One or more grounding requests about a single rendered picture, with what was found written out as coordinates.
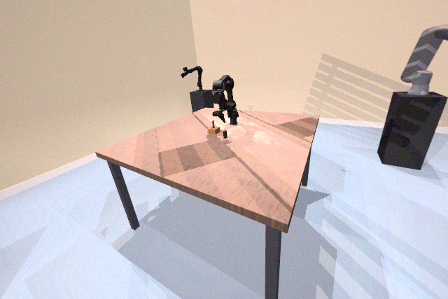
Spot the tan rectangular block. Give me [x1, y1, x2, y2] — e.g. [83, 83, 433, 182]
[207, 126, 221, 134]

